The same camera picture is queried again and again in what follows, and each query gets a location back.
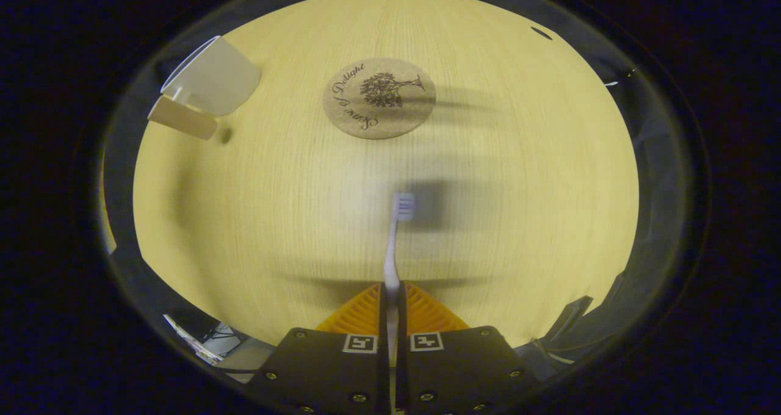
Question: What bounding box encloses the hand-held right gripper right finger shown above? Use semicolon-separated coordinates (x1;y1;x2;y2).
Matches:
397;282;542;415

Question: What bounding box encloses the white toothbrush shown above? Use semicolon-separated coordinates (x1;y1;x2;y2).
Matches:
383;192;417;415

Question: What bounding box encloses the round cork coaster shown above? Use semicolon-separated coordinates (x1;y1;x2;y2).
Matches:
322;58;437;140

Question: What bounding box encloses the white toothpaste tube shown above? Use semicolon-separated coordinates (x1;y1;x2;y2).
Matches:
147;95;218;141

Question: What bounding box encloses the translucent white cup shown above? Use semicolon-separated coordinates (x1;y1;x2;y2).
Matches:
160;35;262;118

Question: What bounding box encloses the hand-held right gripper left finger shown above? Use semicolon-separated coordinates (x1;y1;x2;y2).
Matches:
244;283;391;415

